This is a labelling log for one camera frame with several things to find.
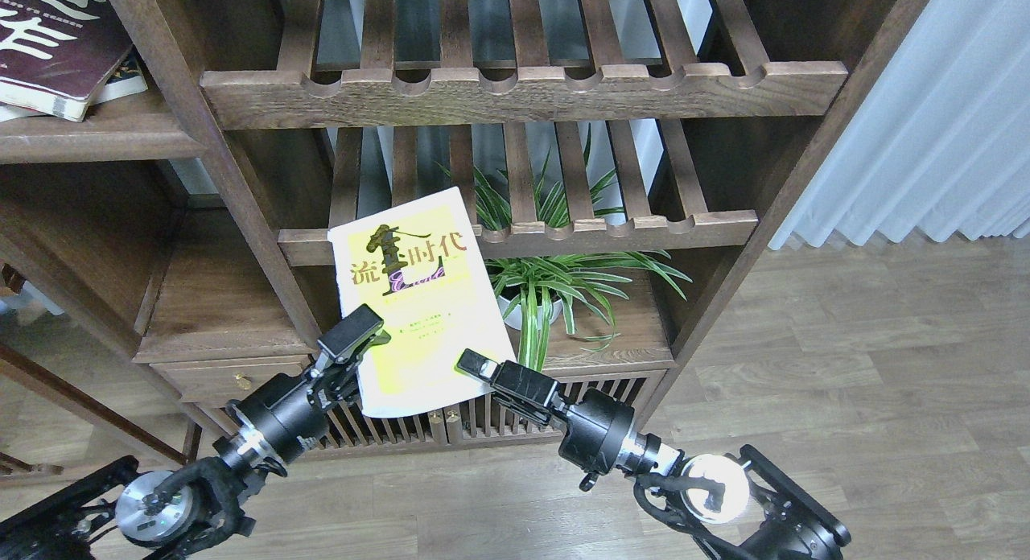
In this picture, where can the white pleated curtain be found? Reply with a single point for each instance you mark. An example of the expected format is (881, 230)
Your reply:
(940, 147)

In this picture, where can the green spider plant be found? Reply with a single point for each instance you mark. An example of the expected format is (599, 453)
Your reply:
(533, 284)

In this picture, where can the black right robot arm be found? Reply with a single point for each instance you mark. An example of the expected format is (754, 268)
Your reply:
(733, 508)

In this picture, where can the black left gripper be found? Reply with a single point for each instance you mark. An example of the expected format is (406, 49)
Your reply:
(288, 414)

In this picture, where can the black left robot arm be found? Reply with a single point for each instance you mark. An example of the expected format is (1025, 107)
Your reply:
(178, 513)

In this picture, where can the dark wooden bookshelf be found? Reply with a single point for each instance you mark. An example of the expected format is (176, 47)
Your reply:
(185, 227)

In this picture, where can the yellow green paperback book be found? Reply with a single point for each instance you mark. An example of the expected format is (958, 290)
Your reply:
(419, 267)

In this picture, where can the brass drawer knob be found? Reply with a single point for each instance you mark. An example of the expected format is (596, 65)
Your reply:
(243, 381)

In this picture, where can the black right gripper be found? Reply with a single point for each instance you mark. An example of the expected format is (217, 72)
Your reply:
(598, 432)

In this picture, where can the dark maroon thick book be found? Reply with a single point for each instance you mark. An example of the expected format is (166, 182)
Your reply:
(56, 55)

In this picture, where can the white green illustrated book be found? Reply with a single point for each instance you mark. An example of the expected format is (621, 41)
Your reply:
(128, 79)

